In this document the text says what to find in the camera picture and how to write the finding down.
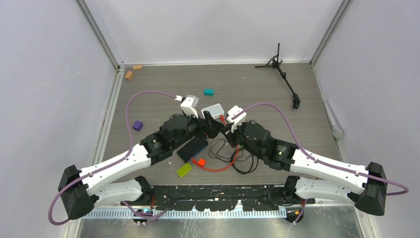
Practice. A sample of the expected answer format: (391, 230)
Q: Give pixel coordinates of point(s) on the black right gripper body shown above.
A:
(237, 137)

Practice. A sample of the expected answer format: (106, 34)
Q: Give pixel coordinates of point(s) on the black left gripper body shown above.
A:
(196, 129)

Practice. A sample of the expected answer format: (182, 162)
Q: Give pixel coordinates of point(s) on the black power adapter with cord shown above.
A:
(220, 149)

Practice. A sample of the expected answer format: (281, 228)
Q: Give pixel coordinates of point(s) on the white box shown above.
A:
(215, 111)

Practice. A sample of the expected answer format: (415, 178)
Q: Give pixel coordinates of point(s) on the black network switch box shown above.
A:
(192, 148)

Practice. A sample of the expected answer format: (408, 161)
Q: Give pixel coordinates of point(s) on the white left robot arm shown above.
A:
(83, 189)

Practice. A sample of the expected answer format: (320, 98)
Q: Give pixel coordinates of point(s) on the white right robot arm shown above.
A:
(363, 186)

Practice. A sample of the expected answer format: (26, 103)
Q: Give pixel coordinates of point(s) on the orange-red cube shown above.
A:
(201, 162)

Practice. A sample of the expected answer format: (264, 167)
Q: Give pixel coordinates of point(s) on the teal block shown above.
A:
(208, 92)

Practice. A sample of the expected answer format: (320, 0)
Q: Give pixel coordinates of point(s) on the green lego brick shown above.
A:
(184, 170)

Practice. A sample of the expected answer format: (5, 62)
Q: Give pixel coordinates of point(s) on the purple block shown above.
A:
(137, 125)

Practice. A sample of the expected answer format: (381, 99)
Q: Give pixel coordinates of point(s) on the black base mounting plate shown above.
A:
(221, 197)

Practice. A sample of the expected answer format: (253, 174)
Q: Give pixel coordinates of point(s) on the black tripod stand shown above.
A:
(275, 63)

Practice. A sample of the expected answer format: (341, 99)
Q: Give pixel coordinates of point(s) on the orange block near corner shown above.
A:
(129, 75)

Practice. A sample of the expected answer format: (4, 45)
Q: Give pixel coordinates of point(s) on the orange block corner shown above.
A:
(137, 67)
(129, 75)

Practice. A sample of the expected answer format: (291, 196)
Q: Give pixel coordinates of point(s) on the orange block far corner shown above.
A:
(137, 67)

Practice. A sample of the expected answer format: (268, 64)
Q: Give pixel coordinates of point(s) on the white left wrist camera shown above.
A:
(188, 105)

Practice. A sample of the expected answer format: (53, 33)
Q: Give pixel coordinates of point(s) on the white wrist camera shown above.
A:
(188, 105)
(236, 116)

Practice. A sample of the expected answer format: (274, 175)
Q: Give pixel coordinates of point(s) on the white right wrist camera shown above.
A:
(236, 116)

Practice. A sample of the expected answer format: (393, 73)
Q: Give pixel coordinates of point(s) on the grey cylinder by wall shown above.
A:
(336, 129)

